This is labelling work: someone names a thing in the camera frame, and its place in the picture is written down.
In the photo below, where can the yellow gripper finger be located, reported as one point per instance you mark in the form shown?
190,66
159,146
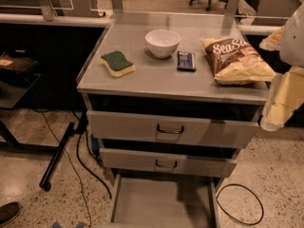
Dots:
272,42
285,97

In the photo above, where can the green and yellow sponge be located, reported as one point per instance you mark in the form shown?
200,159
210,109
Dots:
117,64

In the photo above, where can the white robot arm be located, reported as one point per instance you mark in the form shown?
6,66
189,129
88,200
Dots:
292,39

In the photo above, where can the top grey drawer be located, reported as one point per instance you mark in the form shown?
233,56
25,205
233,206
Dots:
175,130

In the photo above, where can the middle grey drawer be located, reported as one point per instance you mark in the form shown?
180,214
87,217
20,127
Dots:
167,163

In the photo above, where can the grey metal drawer cabinet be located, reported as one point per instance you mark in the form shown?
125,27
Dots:
157,87

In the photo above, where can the bottom grey open drawer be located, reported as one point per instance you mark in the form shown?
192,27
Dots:
163,201

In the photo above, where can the yellow brown chip bag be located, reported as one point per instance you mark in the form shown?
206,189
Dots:
235,62

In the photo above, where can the dark blue snack bar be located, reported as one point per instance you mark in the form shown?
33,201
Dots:
186,61

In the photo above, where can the white ceramic bowl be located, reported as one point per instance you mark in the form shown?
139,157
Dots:
162,42

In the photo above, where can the black stand leg with wheel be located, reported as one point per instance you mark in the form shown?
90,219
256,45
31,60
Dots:
45,180

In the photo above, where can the dark side table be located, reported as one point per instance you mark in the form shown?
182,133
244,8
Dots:
16,79

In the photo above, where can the dark shoe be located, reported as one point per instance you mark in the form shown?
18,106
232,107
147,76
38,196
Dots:
9,212

